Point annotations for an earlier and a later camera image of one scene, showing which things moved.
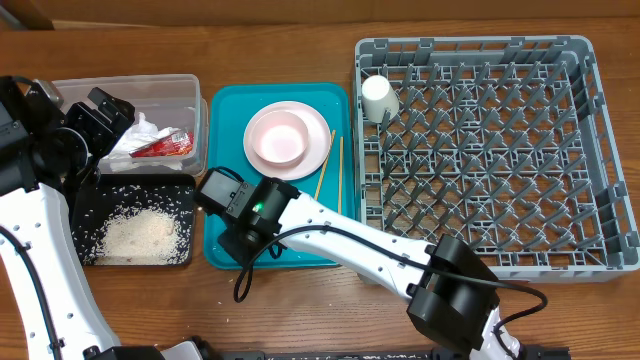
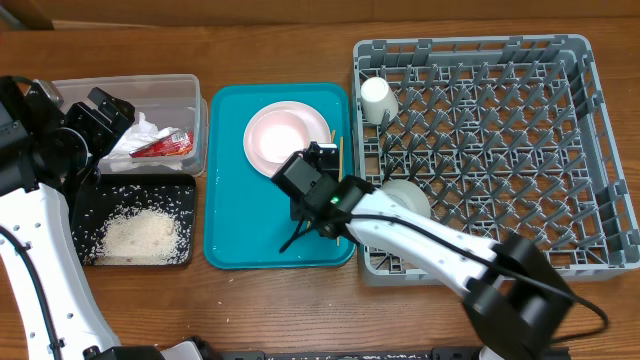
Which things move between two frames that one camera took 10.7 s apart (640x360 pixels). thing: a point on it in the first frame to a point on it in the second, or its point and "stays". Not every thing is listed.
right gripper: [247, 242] to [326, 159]
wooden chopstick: [341, 164] stays
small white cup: [377, 96] stays
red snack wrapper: [178, 143] stays
